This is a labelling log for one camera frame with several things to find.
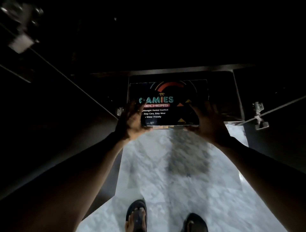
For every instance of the dark wooden cabinet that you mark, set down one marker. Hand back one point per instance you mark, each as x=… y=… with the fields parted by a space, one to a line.
x=167 y=47

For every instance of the person's right foot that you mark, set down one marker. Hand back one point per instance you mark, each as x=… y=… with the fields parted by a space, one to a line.
x=190 y=226

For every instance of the person's left hand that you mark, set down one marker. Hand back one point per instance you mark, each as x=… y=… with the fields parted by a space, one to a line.
x=130 y=124

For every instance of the black sandal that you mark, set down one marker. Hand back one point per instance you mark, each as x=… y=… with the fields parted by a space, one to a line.
x=137 y=203
x=198 y=220

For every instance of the person's left forearm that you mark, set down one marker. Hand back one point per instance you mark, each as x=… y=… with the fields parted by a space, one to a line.
x=59 y=191

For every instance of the person's right forearm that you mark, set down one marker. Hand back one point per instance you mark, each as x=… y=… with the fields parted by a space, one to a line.
x=275 y=186

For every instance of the person's left foot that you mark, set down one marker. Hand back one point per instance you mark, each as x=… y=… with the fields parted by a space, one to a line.
x=131 y=222

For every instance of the black Skechers Foamies shoe box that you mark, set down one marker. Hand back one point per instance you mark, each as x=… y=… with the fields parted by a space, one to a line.
x=167 y=95

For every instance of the person's foot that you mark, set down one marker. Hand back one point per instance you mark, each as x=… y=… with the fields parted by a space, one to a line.
x=131 y=222
x=190 y=226

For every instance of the person's right hand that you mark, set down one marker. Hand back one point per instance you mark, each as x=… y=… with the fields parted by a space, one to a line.
x=211 y=126

